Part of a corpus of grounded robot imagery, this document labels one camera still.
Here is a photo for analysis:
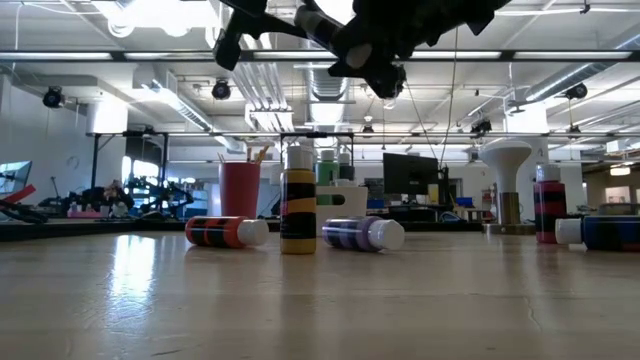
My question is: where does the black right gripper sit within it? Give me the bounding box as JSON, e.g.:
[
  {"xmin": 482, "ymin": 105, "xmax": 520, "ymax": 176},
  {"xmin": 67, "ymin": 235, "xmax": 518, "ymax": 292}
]
[{"xmin": 213, "ymin": 0, "xmax": 511, "ymax": 84}]

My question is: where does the large dark grey paint bottle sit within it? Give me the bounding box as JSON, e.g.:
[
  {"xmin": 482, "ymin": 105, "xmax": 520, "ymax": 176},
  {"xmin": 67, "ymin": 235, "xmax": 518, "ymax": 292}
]
[{"xmin": 338, "ymin": 152, "xmax": 356, "ymax": 182}]

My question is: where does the small red-orange paint bottle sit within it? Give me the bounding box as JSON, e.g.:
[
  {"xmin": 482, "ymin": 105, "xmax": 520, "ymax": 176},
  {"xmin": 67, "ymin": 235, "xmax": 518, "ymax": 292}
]
[{"xmin": 184, "ymin": 215, "xmax": 270, "ymax": 250}]

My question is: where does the small red paint bottle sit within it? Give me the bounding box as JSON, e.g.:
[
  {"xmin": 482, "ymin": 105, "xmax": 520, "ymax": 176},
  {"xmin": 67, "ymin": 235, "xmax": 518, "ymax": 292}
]
[{"xmin": 532, "ymin": 163, "xmax": 568, "ymax": 245}]

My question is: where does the small blue paint bottle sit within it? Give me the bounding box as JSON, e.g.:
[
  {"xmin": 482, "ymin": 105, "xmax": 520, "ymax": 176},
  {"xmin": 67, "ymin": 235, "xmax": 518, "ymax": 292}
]
[{"xmin": 554, "ymin": 214, "xmax": 640, "ymax": 253}]

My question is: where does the large green paint bottle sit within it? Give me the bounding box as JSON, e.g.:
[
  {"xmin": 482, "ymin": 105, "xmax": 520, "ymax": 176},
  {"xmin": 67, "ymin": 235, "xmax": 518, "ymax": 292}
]
[{"xmin": 315, "ymin": 148, "xmax": 346, "ymax": 207}]

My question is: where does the small purple paint bottle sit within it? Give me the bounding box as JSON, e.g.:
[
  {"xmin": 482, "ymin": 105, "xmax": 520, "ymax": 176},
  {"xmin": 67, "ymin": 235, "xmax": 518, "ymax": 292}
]
[{"xmin": 321, "ymin": 215, "xmax": 407, "ymax": 254}]

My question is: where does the small yellow ochre paint bottle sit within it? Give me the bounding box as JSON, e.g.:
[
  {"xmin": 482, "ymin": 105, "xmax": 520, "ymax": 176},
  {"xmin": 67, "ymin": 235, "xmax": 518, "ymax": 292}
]
[{"xmin": 278, "ymin": 145, "xmax": 318, "ymax": 256}]

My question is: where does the black computer monitor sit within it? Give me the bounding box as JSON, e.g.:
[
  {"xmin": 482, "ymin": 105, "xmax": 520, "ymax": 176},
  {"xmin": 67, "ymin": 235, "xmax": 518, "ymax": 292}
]
[{"xmin": 382, "ymin": 152, "xmax": 440, "ymax": 196}]

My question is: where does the white plastic bin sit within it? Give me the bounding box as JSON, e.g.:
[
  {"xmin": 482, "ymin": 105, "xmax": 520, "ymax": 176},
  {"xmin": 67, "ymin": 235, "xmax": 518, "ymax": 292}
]
[{"xmin": 315, "ymin": 184, "xmax": 370, "ymax": 236}]

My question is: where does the red plastic cup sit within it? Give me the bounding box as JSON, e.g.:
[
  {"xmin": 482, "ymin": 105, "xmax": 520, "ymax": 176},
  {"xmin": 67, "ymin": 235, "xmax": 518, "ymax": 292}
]
[{"xmin": 218, "ymin": 161, "xmax": 262, "ymax": 220}]

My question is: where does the background computer screen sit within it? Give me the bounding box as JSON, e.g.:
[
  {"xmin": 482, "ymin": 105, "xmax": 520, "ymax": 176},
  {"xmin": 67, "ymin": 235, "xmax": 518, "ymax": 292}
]
[{"xmin": 0, "ymin": 159, "xmax": 34, "ymax": 196}]

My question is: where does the silver ventilation duct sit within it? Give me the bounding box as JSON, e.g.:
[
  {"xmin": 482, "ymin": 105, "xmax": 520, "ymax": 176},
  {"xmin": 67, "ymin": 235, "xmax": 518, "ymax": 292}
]
[{"xmin": 294, "ymin": 29, "xmax": 369, "ymax": 101}]

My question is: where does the black background rig frame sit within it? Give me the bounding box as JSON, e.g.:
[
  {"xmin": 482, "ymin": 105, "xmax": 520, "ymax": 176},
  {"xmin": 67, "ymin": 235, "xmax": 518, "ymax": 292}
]
[{"xmin": 89, "ymin": 129, "xmax": 357, "ymax": 204}]

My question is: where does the black aluminium rig frame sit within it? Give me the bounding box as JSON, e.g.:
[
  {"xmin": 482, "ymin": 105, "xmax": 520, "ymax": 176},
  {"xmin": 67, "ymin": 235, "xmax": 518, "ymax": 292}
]
[{"xmin": 0, "ymin": 48, "xmax": 640, "ymax": 242}]

